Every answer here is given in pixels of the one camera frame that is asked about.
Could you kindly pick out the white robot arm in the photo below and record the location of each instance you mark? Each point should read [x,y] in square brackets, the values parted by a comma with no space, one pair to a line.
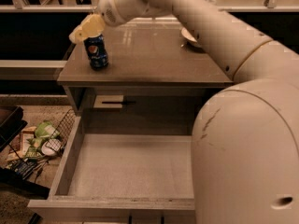
[245,162]

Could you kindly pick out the black wire basket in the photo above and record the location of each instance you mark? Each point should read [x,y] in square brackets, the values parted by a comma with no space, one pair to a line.
[60,132]

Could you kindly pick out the white paper bowl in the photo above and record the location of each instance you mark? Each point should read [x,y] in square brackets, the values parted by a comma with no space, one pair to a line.
[185,33]

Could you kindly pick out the green snack bag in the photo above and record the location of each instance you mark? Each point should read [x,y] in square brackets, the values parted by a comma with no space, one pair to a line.
[45,142]

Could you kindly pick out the grey counter cabinet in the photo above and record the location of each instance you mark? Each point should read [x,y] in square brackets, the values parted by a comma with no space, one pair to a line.
[146,57]

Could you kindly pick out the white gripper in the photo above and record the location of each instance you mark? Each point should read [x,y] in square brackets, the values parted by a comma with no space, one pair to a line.
[106,10]

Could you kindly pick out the grey open top drawer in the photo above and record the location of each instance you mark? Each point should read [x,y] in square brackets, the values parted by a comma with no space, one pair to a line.
[125,178]

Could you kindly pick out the black office chair base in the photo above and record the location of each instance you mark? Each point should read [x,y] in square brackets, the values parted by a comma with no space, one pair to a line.
[15,187]

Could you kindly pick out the blue pepsi can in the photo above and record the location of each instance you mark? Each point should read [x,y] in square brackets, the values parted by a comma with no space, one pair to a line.
[97,54]

